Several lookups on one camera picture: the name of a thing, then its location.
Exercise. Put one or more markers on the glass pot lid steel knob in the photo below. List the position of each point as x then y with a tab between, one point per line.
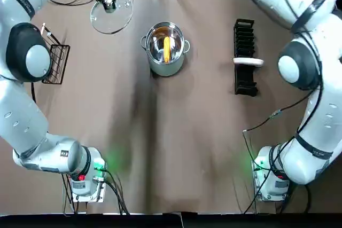
117	19

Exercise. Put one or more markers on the yellow corn cob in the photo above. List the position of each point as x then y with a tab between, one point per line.
167	50

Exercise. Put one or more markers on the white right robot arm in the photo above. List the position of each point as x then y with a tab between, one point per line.
315	148

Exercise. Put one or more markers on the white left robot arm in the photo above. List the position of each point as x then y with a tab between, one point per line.
37	142

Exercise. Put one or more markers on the pale pink round plate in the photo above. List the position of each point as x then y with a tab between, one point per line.
248	62

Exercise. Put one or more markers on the black slotted dish rack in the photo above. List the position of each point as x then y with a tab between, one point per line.
245	41

